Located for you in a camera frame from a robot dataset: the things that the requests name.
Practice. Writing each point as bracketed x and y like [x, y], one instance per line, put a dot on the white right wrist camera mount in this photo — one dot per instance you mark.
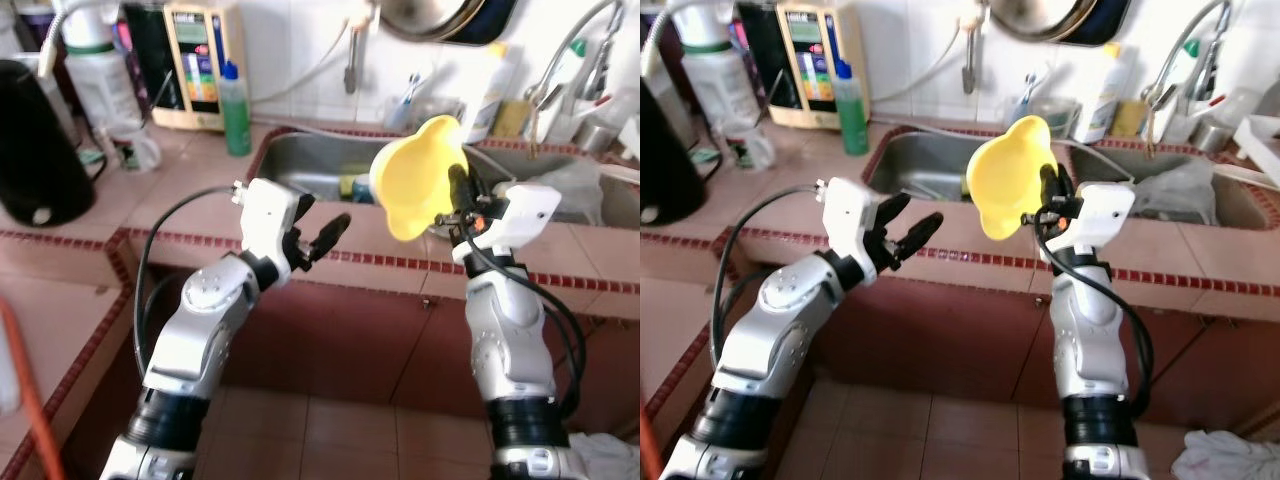
[515, 215]
[1100, 215]

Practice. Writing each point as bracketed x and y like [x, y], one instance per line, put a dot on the black electric kettle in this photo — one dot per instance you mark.
[665, 150]
[40, 150]

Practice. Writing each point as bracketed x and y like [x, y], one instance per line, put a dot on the chrome wall tap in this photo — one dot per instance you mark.
[972, 60]
[352, 60]

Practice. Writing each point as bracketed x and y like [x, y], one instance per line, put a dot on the green dish soap bottle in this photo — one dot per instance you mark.
[850, 110]
[235, 110]

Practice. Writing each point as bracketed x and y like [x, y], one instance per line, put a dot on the dark red base cabinet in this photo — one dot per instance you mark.
[970, 340]
[380, 330]

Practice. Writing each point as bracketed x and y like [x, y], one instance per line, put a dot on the beige water ionizer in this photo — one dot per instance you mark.
[195, 65]
[810, 65]

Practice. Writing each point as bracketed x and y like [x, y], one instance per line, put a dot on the white bottle with green cap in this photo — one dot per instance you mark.
[1190, 47]
[577, 47]

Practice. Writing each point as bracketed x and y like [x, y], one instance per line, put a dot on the chrome sink faucet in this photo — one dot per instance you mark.
[1185, 50]
[570, 50]

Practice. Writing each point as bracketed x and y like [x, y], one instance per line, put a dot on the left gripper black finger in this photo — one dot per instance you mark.
[893, 215]
[300, 215]
[330, 235]
[922, 238]

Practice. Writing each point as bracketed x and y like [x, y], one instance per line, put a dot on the clear toothbrush cup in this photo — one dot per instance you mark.
[398, 110]
[1015, 110]

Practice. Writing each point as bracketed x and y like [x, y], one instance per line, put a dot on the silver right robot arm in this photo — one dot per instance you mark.
[510, 330]
[1090, 330]

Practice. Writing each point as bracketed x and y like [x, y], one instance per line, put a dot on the mustard yellow sponge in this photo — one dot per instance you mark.
[510, 118]
[1125, 118]

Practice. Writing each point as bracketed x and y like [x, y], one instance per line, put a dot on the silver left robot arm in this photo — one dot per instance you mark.
[190, 330]
[770, 340]

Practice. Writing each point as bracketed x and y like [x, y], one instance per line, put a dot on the small metal cup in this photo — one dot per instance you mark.
[592, 135]
[1205, 135]

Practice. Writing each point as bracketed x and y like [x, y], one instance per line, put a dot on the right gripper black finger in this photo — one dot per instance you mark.
[445, 228]
[1035, 224]
[1053, 185]
[462, 190]

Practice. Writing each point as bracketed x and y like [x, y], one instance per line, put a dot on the clear plastic bag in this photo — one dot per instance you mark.
[1175, 190]
[580, 190]

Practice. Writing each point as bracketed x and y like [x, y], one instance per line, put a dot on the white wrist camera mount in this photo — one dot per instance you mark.
[265, 210]
[1100, 215]
[515, 215]
[850, 215]

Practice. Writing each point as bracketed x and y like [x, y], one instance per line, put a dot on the hanging metal pan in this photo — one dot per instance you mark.
[440, 15]
[1050, 15]

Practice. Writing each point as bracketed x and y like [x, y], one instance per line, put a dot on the blue white toothbrush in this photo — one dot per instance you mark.
[408, 88]
[1025, 90]

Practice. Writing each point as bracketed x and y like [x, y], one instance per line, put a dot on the white plastic jug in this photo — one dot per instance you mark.
[715, 80]
[100, 80]

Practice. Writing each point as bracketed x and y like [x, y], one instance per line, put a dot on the yellow plastic bowl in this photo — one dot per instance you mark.
[410, 185]
[1005, 185]

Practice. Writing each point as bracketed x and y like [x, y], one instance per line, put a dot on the yellow green sponge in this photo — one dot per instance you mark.
[355, 185]

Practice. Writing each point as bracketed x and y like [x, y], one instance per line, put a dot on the stainless steel sink basin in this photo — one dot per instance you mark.
[920, 165]
[300, 165]
[1220, 205]
[590, 205]

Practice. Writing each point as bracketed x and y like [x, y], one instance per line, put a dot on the grey cloth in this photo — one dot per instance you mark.
[1230, 455]
[610, 460]

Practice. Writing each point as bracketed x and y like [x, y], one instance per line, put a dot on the small clear plastic bucket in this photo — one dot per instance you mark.
[445, 105]
[1055, 108]

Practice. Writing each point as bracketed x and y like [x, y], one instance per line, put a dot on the white printed mug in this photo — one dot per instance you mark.
[133, 148]
[748, 148]

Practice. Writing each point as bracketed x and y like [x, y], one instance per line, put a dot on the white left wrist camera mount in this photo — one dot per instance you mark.
[265, 210]
[850, 215]

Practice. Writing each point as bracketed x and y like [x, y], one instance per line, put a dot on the white bottle with yellow cap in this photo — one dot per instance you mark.
[495, 95]
[1105, 95]

